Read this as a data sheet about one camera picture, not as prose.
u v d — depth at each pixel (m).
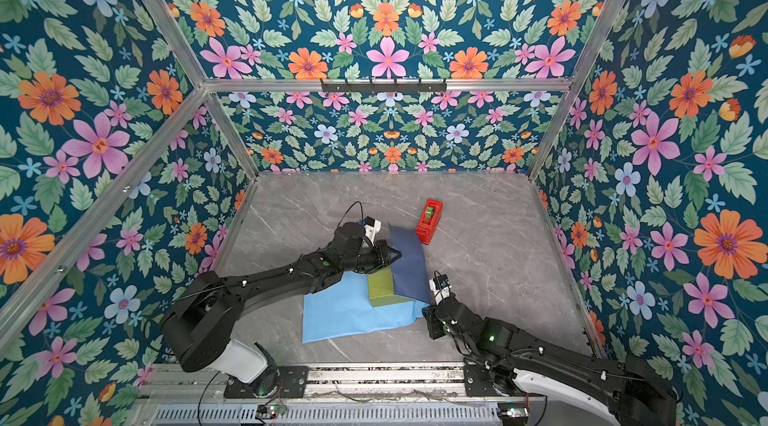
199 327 0.44
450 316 0.59
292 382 0.74
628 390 0.46
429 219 0.99
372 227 0.79
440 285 0.72
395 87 0.91
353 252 0.69
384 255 0.73
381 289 0.78
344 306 0.87
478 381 0.73
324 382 0.75
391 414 0.77
